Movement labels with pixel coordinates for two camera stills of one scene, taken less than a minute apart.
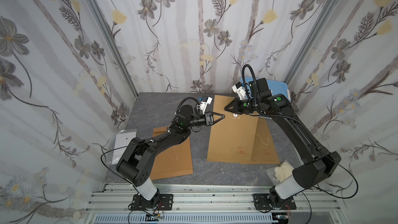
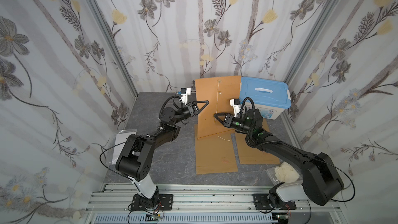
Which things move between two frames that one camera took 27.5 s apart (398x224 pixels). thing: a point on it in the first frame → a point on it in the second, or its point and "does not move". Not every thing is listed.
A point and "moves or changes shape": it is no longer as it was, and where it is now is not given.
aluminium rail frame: [314, 205] does not move
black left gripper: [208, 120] → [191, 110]
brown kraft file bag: [173, 161] → [213, 95]
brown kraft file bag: [232, 138] moves or changes shape
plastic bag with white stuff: [278, 173] does not move
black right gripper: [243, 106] → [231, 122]
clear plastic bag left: [122, 139] does not move
